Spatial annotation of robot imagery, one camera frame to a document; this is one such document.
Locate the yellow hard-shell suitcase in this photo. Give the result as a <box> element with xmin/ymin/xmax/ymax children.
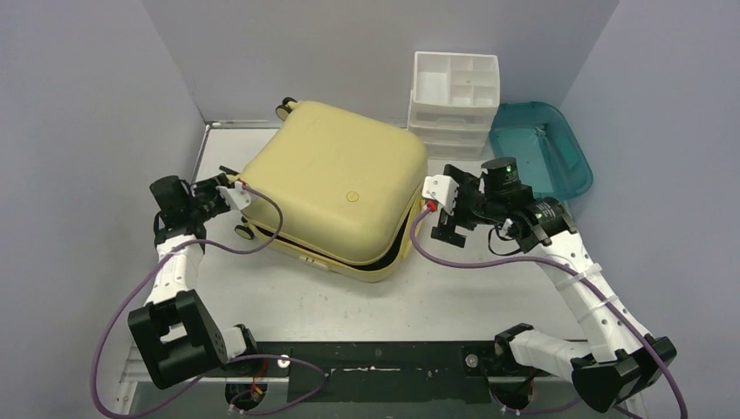
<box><xmin>238</xmin><ymin>97</ymin><xmax>428</xmax><ymax>283</ymax></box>

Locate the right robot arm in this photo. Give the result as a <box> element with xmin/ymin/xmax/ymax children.
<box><xmin>421</xmin><ymin>157</ymin><xmax>677</xmax><ymax>413</ymax></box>

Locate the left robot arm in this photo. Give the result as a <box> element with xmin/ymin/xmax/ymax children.
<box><xmin>127</xmin><ymin>174</ymin><xmax>261</xmax><ymax>389</ymax></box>

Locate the teal transparent plastic tray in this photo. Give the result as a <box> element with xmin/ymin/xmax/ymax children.
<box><xmin>489</xmin><ymin>101</ymin><xmax>593</xmax><ymax>202</ymax></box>

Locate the white plastic drawer organizer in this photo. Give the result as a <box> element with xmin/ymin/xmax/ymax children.
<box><xmin>407</xmin><ymin>52</ymin><xmax>501</xmax><ymax>161</ymax></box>

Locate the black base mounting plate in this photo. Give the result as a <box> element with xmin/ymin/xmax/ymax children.
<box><xmin>225</xmin><ymin>340</ymin><xmax>551</xmax><ymax>406</ymax></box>

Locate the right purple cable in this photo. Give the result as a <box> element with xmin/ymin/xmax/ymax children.
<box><xmin>408</xmin><ymin>205</ymin><xmax>689</xmax><ymax>419</ymax></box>

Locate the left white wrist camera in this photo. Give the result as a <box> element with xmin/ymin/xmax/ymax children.
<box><xmin>216</xmin><ymin>180</ymin><xmax>258</xmax><ymax>212</ymax></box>

